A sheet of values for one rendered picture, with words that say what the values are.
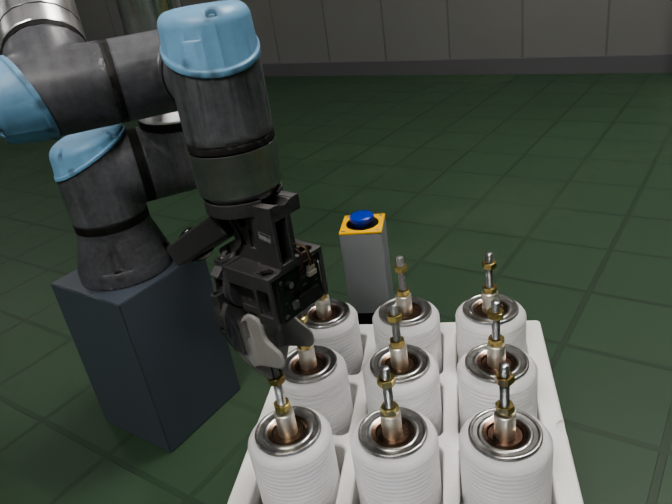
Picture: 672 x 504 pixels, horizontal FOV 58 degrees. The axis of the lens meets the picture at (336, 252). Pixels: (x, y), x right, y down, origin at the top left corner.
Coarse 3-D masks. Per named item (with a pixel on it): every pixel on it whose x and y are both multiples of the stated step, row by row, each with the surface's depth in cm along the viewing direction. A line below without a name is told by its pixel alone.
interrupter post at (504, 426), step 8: (496, 416) 62; (504, 416) 61; (512, 416) 61; (496, 424) 62; (504, 424) 61; (512, 424) 61; (496, 432) 62; (504, 432) 62; (512, 432) 62; (504, 440) 62; (512, 440) 62
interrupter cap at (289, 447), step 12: (300, 408) 71; (264, 420) 70; (300, 420) 69; (312, 420) 69; (264, 432) 68; (276, 432) 68; (300, 432) 68; (312, 432) 67; (264, 444) 66; (276, 444) 66; (288, 444) 66; (300, 444) 66; (312, 444) 66; (276, 456) 65; (288, 456) 65
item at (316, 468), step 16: (320, 416) 70; (256, 448) 66; (320, 448) 66; (256, 464) 66; (272, 464) 64; (288, 464) 64; (304, 464) 64; (320, 464) 66; (336, 464) 70; (272, 480) 65; (288, 480) 65; (304, 480) 65; (320, 480) 67; (336, 480) 69; (272, 496) 67; (288, 496) 66; (304, 496) 66; (320, 496) 67; (336, 496) 70
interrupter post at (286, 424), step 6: (276, 414) 66; (288, 414) 66; (294, 414) 67; (276, 420) 66; (282, 420) 66; (288, 420) 66; (294, 420) 67; (282, 426) 66; (288, 426) 66; (294, 426) 67; (282, 432) 67; (288, 432) 67; (294, 432) 67
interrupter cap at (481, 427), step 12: (492, 408) 66; (480, 420) 65; (492, 420) 65; (516, 420) 64; (528, 420) 64; (468, 432) 64; (480, 432) 63; (492, 432) 64; (516, 432) 63; (528, 432) 63; (540, 432) 62; (480, 444) 62; (492, 444) 62; (504, 444) 62; (516, 444) 62; (528, 444) 61; (540, 444) 61; (492, 456) 60; (504, 456) 60; (516, 456) 60; (528, 456) 60
